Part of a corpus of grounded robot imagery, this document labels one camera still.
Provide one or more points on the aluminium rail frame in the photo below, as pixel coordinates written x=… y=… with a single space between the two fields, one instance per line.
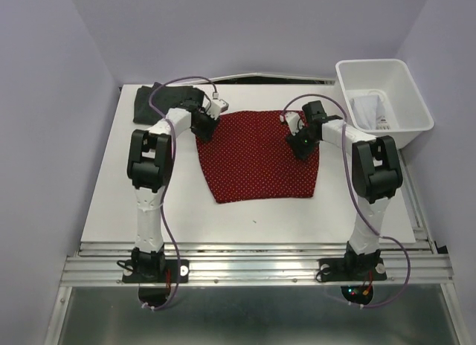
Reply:
x=242 y=264

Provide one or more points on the white plastic bin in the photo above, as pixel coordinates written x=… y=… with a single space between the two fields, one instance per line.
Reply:
x=391 y=78

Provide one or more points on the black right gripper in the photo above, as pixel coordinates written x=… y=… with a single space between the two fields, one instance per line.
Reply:
x=299 y=150

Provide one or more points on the white garment in bin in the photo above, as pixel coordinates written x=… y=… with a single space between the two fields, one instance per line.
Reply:
x=372 y=112

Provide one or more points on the dark grey dotted skirt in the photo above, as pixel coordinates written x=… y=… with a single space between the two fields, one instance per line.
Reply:
x=150 y=99

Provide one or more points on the red dotted skirt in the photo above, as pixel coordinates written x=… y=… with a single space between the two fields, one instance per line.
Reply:
x=248 y=158

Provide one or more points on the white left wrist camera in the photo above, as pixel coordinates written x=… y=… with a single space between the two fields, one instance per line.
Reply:
x=216 y=107

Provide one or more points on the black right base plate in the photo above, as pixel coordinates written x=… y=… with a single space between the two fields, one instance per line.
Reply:
x=335 y=270

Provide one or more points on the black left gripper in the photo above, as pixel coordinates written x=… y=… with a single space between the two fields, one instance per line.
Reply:
x=207 y=134

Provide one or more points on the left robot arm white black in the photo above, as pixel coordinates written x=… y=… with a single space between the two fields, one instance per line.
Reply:
x=150 y=163

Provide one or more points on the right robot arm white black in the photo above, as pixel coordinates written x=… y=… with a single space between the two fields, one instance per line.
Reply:
x=373 y=175

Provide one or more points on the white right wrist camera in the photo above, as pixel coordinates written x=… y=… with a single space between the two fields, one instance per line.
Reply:
x=293 y=120

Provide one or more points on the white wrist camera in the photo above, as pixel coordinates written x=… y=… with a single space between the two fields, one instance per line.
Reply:
x=216 y=107
x=293 y=120

